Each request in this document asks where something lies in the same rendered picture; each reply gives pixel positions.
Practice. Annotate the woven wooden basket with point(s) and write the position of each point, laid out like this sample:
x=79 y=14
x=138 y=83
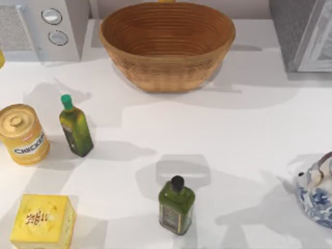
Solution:
x=166 y=46

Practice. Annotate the green bottle with black cap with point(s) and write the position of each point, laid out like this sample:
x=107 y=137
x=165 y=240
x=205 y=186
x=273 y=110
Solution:
x=176 y=210

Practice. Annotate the yellow object behind basket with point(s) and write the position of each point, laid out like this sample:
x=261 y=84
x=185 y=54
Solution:
x=166 y=1

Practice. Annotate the round microwave knob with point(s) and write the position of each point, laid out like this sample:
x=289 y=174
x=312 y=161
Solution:
x=58 y=37
x=51 y=15

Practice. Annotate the yellow can with lid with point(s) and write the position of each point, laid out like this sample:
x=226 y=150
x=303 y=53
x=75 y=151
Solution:
x=23 y=137

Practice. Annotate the yellow box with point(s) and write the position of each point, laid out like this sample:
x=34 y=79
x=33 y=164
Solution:
x=42 y=223

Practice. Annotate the pale microwave oven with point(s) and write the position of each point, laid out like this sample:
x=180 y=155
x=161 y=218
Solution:
x=39 y=31

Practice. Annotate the blue and white teapot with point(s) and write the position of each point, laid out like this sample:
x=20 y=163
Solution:
x=316 y=197

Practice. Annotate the yellow-green bottle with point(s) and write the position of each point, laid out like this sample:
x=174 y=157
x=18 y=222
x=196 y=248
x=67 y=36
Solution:
x=1 y=59

